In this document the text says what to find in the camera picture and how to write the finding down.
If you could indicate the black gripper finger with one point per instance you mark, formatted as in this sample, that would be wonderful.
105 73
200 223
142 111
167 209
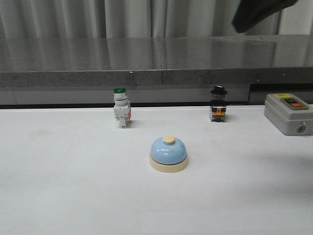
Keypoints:
251 12

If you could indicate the light blue call bell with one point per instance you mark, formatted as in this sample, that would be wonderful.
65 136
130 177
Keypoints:
168 155

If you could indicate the grey stone counter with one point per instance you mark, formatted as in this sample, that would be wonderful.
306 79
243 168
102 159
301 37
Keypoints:
154 70

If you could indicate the grey curtain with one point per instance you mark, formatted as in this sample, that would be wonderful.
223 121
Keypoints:
116 18

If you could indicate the black selector switch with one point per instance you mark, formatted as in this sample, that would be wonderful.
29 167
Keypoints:
218 104

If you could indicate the grey start stop switch box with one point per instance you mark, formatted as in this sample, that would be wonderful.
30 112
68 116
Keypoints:
291 115

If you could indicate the green pushbutton switch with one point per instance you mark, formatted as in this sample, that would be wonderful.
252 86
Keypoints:
122 107

